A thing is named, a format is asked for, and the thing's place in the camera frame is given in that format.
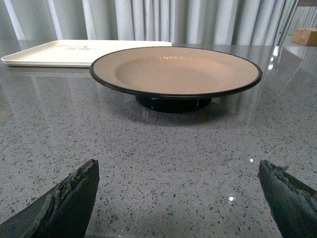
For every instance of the tan plate with black rim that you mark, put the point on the tan plate with black rim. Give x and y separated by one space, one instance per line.
175 79

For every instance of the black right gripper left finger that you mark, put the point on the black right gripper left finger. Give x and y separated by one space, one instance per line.
63 212

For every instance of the metal frame post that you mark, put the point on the metal frame post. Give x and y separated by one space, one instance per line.
287 23

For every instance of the cardboard box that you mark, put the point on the cardboard box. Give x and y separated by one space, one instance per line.
305 36

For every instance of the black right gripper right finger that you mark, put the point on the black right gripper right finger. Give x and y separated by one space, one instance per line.
292 203

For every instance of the white rectangular tray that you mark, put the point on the white rectangular tray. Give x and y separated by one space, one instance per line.
73 53

